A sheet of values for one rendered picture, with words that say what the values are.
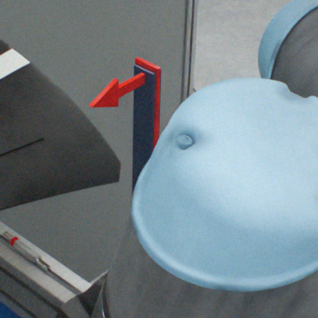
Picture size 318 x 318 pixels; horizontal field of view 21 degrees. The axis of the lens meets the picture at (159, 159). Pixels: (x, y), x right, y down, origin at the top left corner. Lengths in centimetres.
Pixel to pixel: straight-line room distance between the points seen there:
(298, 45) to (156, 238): 18
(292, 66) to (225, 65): 264
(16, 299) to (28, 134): 47
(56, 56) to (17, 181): 114
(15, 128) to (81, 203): 136
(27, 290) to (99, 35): 86
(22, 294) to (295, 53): 61
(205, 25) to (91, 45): 167
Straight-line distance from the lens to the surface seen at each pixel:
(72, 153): 56
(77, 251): 199
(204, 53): 316
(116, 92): 64
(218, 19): 340
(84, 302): 42
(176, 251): 29
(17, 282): 98
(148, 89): 67
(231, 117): 29
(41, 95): 59
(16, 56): 61
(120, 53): 180
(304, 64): 44
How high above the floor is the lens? 152
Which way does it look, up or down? 36 degrees down
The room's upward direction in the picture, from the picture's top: 2 degrees clockwise
